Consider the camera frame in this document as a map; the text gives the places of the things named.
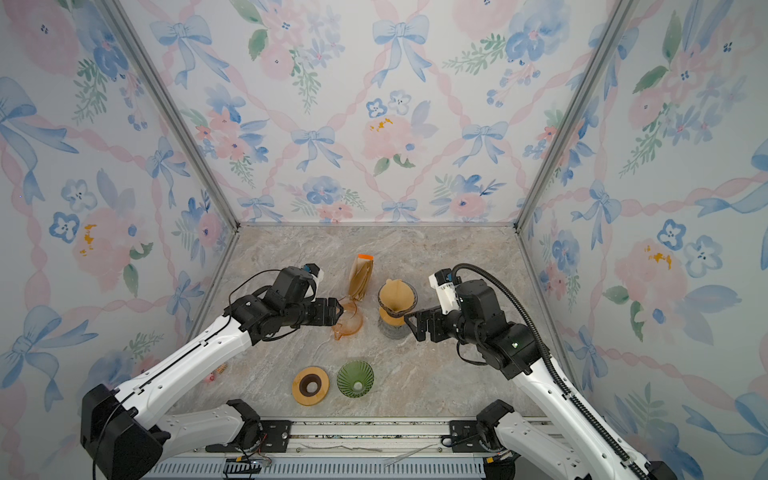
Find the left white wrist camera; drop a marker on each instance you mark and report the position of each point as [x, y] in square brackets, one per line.
[315, 271]

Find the orange coffee filter pack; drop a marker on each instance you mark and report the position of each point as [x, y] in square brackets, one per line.
[359, 277]

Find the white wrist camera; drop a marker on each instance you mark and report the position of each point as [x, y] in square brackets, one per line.
[315, 271]
[442, 282]

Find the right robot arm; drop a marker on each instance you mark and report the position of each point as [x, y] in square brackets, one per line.
[485, 314]

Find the wooden ring dripper holder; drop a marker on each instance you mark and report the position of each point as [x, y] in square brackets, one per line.
[394, 318]

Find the brown paper coffee filter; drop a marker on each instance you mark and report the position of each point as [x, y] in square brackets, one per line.
[397, 295]

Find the grey glass carafe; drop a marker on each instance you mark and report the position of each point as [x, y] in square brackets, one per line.
[394, 332]

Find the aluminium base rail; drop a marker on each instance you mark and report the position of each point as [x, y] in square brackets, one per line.
[400, 448]

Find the orange glass carafe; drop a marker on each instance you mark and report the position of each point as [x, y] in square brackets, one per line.
[351, 320]

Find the grey glass dripper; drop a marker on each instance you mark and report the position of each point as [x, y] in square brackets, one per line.
[397, 303]

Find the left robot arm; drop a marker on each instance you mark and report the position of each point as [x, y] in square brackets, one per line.
[127, 430]

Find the green glass dripper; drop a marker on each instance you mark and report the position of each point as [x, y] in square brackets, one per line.
[355, 379]

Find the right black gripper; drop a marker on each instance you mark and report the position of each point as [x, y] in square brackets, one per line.
[436, 317]

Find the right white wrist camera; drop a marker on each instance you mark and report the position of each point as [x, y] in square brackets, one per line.
[442, 282]

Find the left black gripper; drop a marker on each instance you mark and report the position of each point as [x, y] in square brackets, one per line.
[323, 318]

